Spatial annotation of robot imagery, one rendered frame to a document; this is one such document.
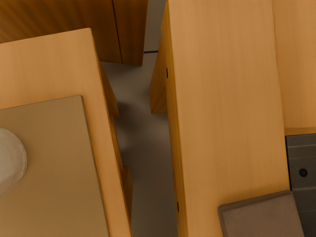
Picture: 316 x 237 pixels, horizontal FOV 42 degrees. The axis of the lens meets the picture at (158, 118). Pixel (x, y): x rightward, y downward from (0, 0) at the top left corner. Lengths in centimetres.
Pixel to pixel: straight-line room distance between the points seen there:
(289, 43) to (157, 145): 90
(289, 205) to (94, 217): 25
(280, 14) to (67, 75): 31
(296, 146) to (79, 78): 31
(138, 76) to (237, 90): 92
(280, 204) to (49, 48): 37
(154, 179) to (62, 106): 91
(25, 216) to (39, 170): 6
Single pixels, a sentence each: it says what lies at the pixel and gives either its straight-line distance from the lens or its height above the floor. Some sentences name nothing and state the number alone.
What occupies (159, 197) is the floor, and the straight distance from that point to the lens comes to 144.
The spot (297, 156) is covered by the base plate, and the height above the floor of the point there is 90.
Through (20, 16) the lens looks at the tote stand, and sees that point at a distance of 105.
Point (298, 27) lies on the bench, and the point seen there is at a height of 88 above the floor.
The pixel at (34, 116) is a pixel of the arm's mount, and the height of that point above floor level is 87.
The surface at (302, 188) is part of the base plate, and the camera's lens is 58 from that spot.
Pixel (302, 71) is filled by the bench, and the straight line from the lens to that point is 60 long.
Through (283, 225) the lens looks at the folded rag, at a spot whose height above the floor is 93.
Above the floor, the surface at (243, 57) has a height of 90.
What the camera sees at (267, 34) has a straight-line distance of 58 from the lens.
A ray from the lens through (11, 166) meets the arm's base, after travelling 50.
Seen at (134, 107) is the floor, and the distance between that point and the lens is 144.
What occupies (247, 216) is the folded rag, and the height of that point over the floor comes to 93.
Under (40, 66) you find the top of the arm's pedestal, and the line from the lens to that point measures 61.
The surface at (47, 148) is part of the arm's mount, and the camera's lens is 57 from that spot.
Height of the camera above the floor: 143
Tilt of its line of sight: 85 degrees down
